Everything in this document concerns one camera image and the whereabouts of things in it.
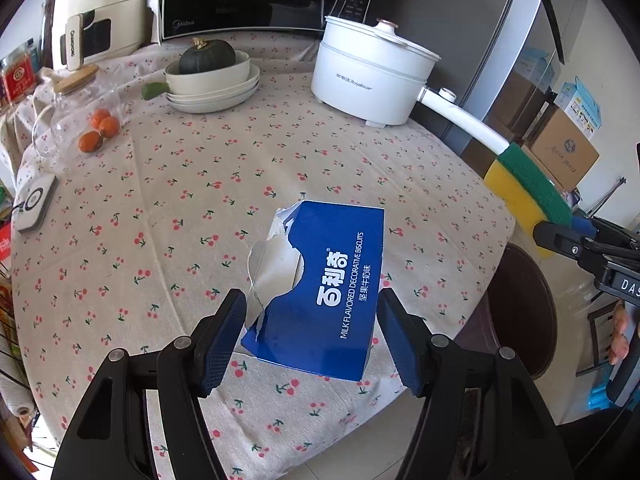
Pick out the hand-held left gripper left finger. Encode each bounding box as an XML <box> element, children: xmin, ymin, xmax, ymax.
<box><xmin>50</xmin><ymin>287</ymin><xmax>248</xmax><ymax>480</ymax></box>

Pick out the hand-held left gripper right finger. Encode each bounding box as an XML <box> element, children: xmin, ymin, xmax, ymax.
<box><xmin>376</xmin><ymin>290</ymin><xmax>563</xmax><ymax>480</ymax></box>

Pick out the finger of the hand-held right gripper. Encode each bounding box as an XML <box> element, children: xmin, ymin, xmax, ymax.
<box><xmin>532</xmin><ymin>219</ymin><xmax>609</xmax><ymax>281</ymax></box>
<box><xmin>572</xmin><ymin>215</ymin><xmax>640</xmax><ymax>257</ymax></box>

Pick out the yellow and green sponge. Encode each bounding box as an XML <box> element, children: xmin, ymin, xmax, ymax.
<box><xmin>482</xmin><ymin>142</ymin><xmax>573</xmax><ymax>261</ymax></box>

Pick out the brown trash bin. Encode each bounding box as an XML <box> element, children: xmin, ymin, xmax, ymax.
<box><xmin>452</xmin><ymin>242</ymin><xmax>558</xmax><ymax>381</ymax></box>

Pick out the torn blue biscuit box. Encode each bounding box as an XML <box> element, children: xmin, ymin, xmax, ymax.
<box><xmin>240</xmin><ymin>199</ymin><xmax>387</xmax><ymax>382</ymax></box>

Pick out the person's right hand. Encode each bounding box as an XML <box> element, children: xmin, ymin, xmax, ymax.
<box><xmin>606</xmin><ymin>305</ymin><xmax>632</xmax><ymax>366</ymax></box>

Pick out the large brown cardboard box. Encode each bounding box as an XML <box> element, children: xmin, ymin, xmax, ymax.
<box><xmin>529</xmin><ymin>107</ymin><xmax>601</xmax><ymax>191</ymax></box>

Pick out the blue plastic object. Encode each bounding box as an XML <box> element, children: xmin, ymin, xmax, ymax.
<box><xmin>587</xmin><ymin>385</ymin><xmax>618</xmax><ymax>413</ymax></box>

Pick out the blue and white carton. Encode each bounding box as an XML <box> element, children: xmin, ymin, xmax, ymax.
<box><xmin>560</xmin><ymin>77</ymin><xmax>602</xmax><ymax>135</ymax></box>

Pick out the cherry print tablecloth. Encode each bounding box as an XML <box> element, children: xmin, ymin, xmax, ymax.
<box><xmin>10</xmin><ymin>30</ymin><xmax>518</xmax><ymax>480</ymax></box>

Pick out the paper towel roll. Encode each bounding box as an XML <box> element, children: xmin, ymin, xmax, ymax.
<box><xmin>0</xmin><ymin>365</ymin><xmax>40</xmax><ymax>418</ymax></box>

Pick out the grey refrigerator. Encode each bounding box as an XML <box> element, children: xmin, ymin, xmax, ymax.
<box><xmin>370</xmin><ymin>0</ymin><xmax>568</xmax><ymax>161</ymax></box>

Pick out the white square gadget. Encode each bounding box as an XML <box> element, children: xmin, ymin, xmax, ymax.
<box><xmin>12</xmin><ymin>175</ymin><xmax>58</xmax><ymax>233</ymax></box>

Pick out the white deep plate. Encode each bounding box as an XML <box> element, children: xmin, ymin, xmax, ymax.
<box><xmin>167</xmin><ymin>77</ymin><xmax>261</xmax><ymax>114</ymax></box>
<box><xmin>167</xmin><ymin>64</ymin><xmax>261</xmax><ymax>107</ymax></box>

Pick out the white electric cooking pot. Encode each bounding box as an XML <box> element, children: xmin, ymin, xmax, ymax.
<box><xmin>311</xmin><ymin>15</ymin><xmax>511</xmax><ymax>156</ymax></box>

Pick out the white ceramic bowl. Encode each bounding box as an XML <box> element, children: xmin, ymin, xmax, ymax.
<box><xmin>165</xmin><ymin>50</ymin><xmax>251</xmax><ymax>98</ymax></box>

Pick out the dark green pumpkin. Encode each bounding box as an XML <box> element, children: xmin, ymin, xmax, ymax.
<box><xmin>178</xmin><ymin>37</ymin><xmax>237</xmax><ymax>75</ymax></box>

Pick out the glass jar wooden lid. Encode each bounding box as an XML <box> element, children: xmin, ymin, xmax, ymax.
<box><xmin>31</xmin><ymin>64</ymin><xmax>136</xmax><ymax>161</ymax></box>

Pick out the red tin box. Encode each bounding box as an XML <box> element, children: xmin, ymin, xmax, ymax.
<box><xmin>0</xmin><ymin>57</ymin><xmax>38</xmax><ymax>106</ymax></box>

